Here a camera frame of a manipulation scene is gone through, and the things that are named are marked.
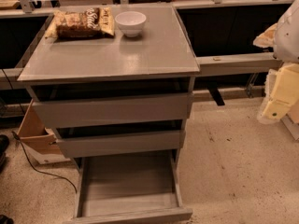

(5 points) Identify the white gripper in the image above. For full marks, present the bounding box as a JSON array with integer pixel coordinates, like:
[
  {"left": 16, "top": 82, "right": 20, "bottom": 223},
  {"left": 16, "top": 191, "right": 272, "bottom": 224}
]
[{"left": 257, "top": 63, "right": 299, "bottom": 124}]

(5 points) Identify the grey bottom drawer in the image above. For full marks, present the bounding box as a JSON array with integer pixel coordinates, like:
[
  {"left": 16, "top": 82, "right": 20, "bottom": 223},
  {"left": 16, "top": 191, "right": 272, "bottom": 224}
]
[{"left": 63, "top": 150, "right": 192, "bottom": 224}]

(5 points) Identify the grey drawer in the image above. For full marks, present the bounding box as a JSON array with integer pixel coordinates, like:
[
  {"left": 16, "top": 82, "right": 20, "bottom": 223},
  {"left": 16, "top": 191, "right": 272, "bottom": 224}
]
[
  {"left": 63, "top": 150, "right": 192, "bottom": 224},
  {"left": 33, "top": 77, "right": 192, "bottom": 128},
  {"left": 58, "top": 119, "right": 185, "bottom": 158}
]

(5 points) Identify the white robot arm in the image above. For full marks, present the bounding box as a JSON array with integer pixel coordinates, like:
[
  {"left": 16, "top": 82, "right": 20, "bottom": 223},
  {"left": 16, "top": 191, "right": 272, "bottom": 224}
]
[{"left": 253, "top": 0, "right": 299, "bottom": 124}]

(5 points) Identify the grey top drawer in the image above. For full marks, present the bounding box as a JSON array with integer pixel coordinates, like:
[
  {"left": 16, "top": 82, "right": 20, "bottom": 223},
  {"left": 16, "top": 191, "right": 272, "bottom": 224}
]
[{"left": 33, "top": 77, "right": 192, "bottom": 128}]

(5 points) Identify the grey drawer cabinet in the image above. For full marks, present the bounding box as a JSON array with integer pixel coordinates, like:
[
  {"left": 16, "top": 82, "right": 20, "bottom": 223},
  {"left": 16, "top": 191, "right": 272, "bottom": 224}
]
[{"left": 19, "top": 6, "right": 199, "bottom": 165}]

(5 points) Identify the grey middle drawer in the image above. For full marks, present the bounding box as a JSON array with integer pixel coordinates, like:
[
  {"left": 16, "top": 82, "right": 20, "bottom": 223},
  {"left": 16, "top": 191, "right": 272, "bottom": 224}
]
[{"left": 58, "top": 119, "right": 185, "bottom": 158}]

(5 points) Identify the white bowl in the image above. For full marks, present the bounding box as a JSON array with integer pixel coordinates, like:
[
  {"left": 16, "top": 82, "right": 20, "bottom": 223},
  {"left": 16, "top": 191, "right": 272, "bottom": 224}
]
[{"left": 115, "top": 11, "right": 147, "bottom": 37}]

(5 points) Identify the brown snack bag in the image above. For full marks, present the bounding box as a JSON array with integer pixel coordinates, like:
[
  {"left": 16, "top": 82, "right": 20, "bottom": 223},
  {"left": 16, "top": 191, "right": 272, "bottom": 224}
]
[{"left": 45, "top": 7, "right": 115, "bottom": 38}]

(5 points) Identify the cardboard box left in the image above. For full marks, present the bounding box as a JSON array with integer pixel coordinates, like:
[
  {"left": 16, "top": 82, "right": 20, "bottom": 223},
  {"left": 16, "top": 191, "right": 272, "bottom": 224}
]
[{"left": 18, "top": 103, "right": 68, "bottom": 164}]

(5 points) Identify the black shoe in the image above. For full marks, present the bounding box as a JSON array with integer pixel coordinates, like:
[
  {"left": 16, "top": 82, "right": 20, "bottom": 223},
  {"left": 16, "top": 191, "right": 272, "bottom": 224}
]
[{"left": 0, "top": 134, "right": 9, "bottom": 171}]

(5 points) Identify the grey metal rail frame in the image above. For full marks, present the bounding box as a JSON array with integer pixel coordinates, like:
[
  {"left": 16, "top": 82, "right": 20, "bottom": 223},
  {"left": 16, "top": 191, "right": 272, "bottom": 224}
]
[{"left": 0, "top": 0, "right": 292, "bottom": 91}]

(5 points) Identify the black floor cable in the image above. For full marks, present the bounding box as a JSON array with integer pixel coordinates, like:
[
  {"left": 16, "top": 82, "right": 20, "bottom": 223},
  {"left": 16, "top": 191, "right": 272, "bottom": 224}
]
[{"left": 11, "top": 131, "right": 78, "bottom": 194}]

